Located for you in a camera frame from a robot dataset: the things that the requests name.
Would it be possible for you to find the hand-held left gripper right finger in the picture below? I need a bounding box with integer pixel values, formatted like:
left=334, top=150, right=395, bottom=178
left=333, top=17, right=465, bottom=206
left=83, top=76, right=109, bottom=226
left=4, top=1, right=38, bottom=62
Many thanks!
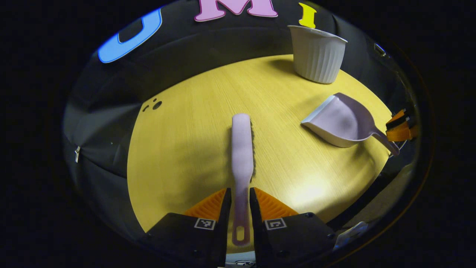
left=249, top=187, right=337, bottom=268

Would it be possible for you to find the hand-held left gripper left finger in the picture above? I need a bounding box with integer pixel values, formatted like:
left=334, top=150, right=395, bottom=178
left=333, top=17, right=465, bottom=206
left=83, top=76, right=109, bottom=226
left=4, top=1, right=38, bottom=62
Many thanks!
left=139, top=188, right=232, bottom=268

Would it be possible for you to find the pale pink dustpan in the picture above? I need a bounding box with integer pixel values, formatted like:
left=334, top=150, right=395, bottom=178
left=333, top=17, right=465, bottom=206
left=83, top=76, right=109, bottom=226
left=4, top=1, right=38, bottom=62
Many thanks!
left=300, top=92, right=400, bottom=156

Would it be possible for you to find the pale pink small broom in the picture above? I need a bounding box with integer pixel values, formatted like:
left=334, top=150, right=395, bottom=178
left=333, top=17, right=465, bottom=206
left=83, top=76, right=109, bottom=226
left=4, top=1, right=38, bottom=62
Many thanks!
left=231, top=113, right=255, bottom=247

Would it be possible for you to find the white ribbed garbage bin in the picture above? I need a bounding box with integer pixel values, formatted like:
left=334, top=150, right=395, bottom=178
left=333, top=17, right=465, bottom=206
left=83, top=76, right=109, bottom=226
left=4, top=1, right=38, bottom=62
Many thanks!
left=287, top=25, right=348, bottom=84

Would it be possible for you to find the yellow wooden desktop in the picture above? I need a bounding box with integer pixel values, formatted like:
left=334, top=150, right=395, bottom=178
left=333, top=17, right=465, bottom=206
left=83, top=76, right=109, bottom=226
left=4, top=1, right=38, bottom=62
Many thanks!
left=126, top=54, right=395, bottom=253

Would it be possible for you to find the black backdrop cloth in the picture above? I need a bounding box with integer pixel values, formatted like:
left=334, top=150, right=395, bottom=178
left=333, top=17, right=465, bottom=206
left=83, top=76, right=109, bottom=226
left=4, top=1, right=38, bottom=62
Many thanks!
left=61, top=0, right=413, bottom=239

